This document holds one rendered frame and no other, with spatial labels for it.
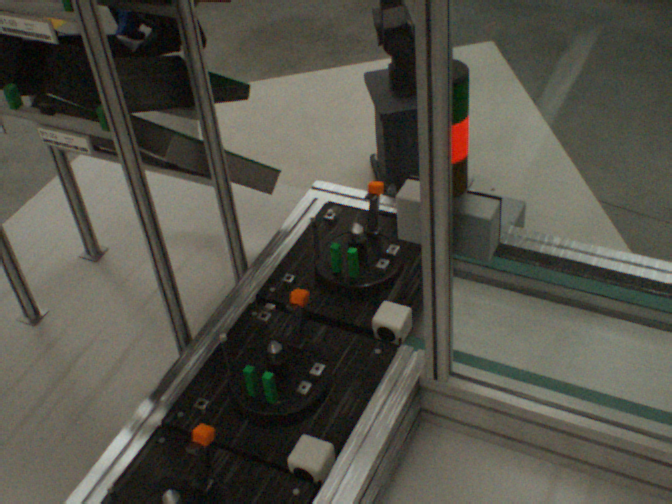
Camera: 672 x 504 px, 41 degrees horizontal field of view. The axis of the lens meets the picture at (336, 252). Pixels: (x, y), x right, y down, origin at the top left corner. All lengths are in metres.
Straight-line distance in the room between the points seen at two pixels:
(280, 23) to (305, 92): 2.19
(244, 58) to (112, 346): 2.59
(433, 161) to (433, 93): 0.09
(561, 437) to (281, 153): 0.88
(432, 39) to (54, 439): 0.84
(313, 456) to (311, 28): 3.15
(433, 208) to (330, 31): 3.08
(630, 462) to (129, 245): 0.95
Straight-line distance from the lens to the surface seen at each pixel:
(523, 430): 1.26
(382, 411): 1.22
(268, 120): 1.95
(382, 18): 1.53
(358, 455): 1.18
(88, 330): 1.55
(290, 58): 3.91
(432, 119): 0.97
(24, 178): 3.54
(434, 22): 0.90
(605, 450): 1.23
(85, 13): 1.06
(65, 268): 1.69
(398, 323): 1.27
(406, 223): 1.10
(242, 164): 1.43
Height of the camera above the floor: 1.91
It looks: 42 degrees down
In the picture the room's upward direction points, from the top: 7 degrees counter-clockwise
